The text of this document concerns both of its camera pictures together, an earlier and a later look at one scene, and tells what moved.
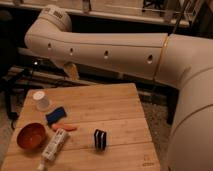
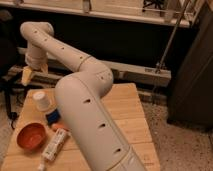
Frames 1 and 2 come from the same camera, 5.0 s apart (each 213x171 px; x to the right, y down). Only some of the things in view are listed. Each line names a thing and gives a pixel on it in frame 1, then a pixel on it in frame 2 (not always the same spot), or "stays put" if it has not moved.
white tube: x=52 y=149 stays put
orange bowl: x=32 y=135 stays put
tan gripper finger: x=72 y=71 -> x=36 y=60
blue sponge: x=55 y=115 stays put
